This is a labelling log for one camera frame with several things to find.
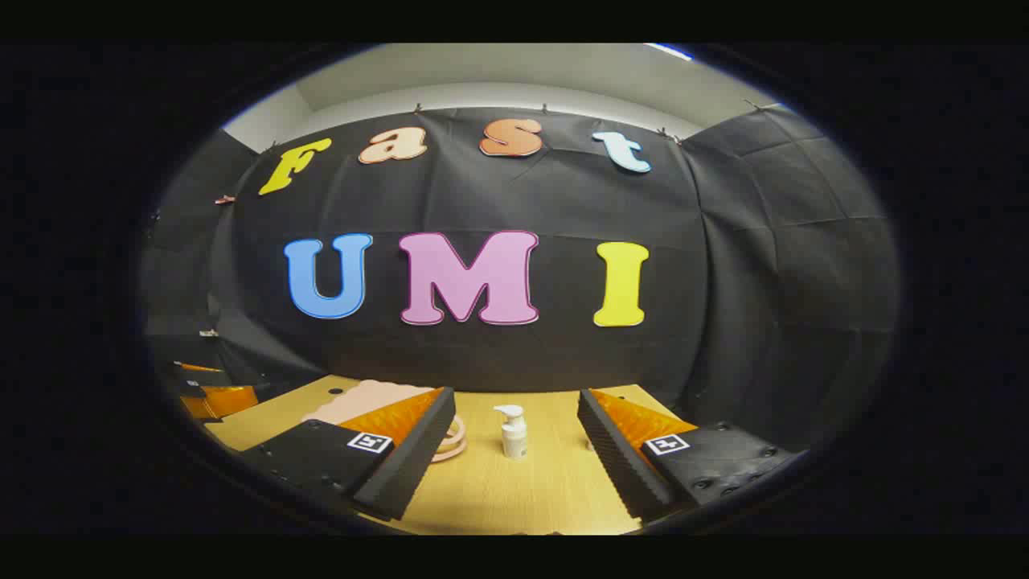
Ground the white pump bottle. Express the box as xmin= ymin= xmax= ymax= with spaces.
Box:
xmin=493 ymin=404 xmax=529 ymax=460

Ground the black backdrop cloth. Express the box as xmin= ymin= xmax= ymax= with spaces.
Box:
xmin=141 ymin=105 xmax=900 ymax=453

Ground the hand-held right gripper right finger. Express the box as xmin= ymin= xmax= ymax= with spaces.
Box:
xmin=576 ymin=388 xmax=806 ymax=522

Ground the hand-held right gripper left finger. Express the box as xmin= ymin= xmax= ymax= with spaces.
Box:
xmin=239 ymin=387 xmax=457 ymax=522

